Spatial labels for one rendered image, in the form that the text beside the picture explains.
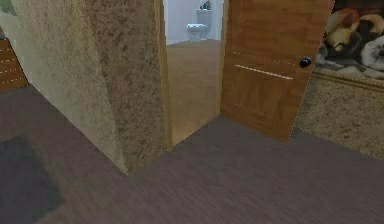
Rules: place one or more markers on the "small teal plant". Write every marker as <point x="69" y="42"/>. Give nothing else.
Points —
<point x="206" y="5"/>

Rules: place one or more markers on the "brown wooden chest of drawers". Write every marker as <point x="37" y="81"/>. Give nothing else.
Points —
<point x="9" y="68"/>

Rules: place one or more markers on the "white toilet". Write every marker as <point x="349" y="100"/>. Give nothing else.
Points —
<point x="199" y="25"/>

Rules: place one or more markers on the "brown wooden room door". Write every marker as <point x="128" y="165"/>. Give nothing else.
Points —
<point x="263" y="50"/>

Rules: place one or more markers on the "black round door knob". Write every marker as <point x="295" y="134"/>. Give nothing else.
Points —
<point x="304" y="62"/>

